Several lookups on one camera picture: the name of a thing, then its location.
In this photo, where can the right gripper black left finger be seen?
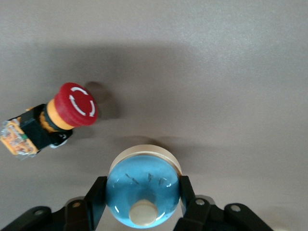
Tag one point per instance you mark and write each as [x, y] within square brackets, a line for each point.
[96, 204]

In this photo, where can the light blue desk bell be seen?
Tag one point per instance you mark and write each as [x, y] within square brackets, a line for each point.
[142, 187]

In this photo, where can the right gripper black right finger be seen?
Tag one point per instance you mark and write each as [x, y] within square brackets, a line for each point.
[195, 214]

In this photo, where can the red emergency stop orange base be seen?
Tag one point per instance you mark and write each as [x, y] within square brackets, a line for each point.
[74, 108]

